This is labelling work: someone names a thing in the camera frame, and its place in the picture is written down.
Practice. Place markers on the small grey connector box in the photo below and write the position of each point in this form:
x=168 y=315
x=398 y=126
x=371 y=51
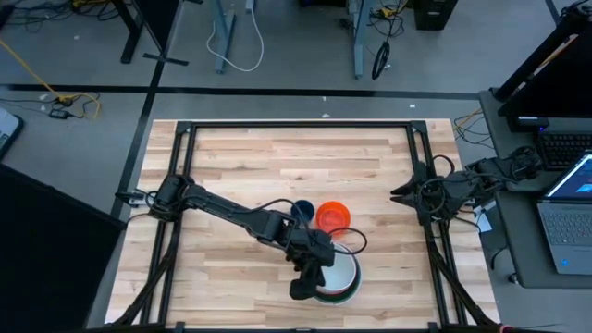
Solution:
x=131 y=198

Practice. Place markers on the dark blue plastic cup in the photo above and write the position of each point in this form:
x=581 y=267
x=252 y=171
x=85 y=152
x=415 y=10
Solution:
x=303 y=209

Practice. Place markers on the black keyboard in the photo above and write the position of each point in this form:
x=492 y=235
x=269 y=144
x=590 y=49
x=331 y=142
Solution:
x=564 y=148

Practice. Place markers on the large black monitor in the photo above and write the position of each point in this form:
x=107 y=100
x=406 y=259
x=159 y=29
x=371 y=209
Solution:
x=564 y=83

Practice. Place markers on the small black dock box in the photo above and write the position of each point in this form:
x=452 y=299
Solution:
x=527 y=124

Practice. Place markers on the black table leg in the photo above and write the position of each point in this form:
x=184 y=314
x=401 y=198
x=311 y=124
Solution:
x=134 y=32

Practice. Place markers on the black partition panel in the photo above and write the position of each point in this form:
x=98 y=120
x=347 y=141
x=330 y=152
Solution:
x=159 y=23

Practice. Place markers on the black computer tower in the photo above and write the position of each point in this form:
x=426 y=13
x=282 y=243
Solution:
x=435 y=14

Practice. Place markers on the black metal rig frame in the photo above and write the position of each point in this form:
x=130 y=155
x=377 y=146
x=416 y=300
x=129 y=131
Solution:
x=300 y=125

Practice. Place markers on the black power adapter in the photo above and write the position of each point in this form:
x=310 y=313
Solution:
x=58 y=114

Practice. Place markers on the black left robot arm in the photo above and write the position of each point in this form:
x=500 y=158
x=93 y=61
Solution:
x=222 y=205

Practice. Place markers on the white paper tag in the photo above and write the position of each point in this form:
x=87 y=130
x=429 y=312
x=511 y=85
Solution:
x=483 y=222

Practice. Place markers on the large black panel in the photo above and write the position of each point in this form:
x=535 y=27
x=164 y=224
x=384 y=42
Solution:
x=46 y=268

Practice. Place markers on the small orange bowl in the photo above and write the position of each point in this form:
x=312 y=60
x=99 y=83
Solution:
x=333 y=216

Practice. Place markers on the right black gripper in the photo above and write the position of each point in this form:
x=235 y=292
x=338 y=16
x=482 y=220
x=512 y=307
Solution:
x=431 y=194

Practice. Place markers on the grey open laptop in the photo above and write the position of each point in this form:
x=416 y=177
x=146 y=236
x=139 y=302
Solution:
x=564 y=231

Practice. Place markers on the grey side desk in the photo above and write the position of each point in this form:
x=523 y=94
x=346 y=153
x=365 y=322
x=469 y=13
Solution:
x=522 y=240

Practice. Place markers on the grey flat device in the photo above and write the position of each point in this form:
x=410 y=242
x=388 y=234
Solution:
x=8 y=131

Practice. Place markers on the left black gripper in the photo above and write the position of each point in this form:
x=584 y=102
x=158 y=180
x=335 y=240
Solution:
x=310 y=250

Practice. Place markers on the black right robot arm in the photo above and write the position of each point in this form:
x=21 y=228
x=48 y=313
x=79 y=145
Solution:
x=467 y=182

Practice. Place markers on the grey desk leg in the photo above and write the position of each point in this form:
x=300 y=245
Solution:
x=224 y=37
x=357 y=41

